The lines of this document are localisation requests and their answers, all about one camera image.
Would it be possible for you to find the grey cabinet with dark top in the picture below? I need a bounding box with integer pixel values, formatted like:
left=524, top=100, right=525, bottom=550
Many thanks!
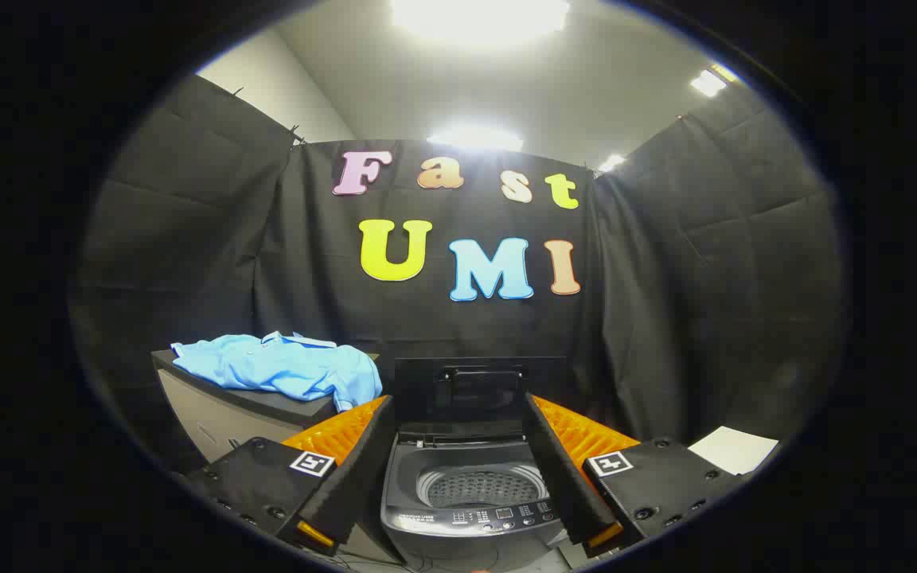
left=151, top=349, right=380, bottom=466

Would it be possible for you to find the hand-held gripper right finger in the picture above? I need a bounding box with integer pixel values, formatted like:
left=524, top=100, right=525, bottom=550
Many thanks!
left=522, top=392, right=746, bottom=558

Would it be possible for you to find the black backdrop cloth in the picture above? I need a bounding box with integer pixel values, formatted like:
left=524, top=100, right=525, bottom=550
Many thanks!
left=68, top=73, right=849, bottom=478

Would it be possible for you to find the large ceiling light panel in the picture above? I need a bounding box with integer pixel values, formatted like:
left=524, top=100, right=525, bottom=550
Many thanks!
left=391, top=0, right=571, bottom=45

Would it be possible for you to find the light blue polo shirt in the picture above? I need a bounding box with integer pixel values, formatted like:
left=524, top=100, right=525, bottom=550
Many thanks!
left=170, top=332, right=384, bottom=412

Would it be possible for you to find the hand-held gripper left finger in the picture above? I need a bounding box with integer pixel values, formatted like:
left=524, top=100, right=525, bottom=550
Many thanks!
left=185, top=396, right=396, bottom=556

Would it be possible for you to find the grey washing machine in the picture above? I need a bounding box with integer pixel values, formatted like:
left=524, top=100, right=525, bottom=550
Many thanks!
left=380, top=434, right=579, bottom=572

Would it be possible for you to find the white paper sheet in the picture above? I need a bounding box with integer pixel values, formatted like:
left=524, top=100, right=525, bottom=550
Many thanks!
left=688, top=426, right=779, bottom=476

